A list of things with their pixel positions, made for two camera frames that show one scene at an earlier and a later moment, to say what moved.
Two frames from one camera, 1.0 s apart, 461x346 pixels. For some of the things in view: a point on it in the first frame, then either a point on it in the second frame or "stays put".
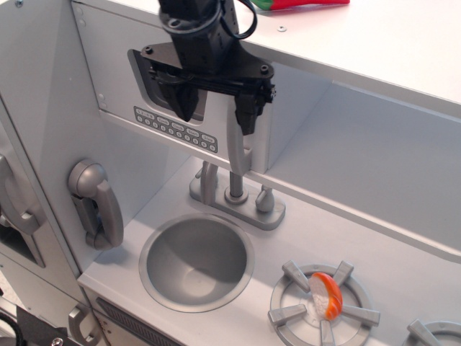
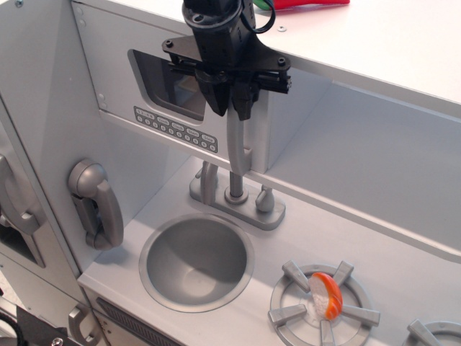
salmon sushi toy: x=326 y=295 stays put
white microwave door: x=127 y=89 stays put
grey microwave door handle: x=240 y=158 stays put
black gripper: x=210 y=61 -> x=221 y=52
